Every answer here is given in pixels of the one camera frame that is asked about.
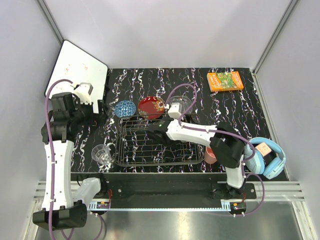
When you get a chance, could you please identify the red floral plate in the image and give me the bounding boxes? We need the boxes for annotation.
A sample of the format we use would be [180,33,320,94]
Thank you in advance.
[137,96,165,120]

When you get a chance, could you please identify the wire dish rack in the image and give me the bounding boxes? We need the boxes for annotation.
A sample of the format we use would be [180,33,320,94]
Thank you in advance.
[114,115,203,167]

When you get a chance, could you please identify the blue patterned bowl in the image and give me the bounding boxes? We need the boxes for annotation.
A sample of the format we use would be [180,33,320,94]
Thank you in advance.
[114,100,137,119]

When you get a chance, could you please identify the clear glass plate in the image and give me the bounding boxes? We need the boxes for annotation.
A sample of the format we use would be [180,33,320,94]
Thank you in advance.
[168,95,193,115]

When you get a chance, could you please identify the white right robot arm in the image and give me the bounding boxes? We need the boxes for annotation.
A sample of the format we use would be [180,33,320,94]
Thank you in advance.
[146,117,250,199]

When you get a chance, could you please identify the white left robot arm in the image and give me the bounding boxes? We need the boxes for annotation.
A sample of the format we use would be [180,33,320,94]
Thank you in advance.
[32,92,108,232]

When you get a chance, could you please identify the clear drinking glass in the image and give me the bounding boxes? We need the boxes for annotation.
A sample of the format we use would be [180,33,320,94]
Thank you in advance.
[91,144,116,167]

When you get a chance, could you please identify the pink plastic cup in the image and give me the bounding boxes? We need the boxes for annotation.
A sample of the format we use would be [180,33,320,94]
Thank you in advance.
[204,147,217,165]

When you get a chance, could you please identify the white board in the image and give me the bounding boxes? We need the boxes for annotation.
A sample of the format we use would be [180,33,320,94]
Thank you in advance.
[44,40,108,102]

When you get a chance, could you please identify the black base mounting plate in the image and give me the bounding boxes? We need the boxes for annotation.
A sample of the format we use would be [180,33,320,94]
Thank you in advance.
[102,172,257,205]

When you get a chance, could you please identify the orange green book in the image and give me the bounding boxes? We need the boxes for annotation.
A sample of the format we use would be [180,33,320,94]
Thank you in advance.
[207,71,244,92]

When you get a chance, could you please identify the pink small box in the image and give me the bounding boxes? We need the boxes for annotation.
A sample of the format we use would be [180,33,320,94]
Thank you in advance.
[255,142,272,157]

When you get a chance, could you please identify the light blue headphones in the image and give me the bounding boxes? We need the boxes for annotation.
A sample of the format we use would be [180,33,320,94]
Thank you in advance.
[245,137,286,180]

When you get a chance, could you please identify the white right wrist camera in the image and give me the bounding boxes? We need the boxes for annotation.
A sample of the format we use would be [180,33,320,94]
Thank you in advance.
[165,102,182,119]

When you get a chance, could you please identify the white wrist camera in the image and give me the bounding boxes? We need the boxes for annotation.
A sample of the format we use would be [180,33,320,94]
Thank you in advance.
[72,82,93,105]
[165,102,182,119]

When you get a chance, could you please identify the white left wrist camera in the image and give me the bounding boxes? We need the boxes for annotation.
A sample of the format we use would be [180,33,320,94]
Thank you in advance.
[72,82,93,105]

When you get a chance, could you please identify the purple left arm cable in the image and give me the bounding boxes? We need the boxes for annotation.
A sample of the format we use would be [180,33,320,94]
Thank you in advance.
[44,79,75,240]

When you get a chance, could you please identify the aluminium cable rail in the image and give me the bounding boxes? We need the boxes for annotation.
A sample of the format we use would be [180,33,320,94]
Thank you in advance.
[87,199,231,212]

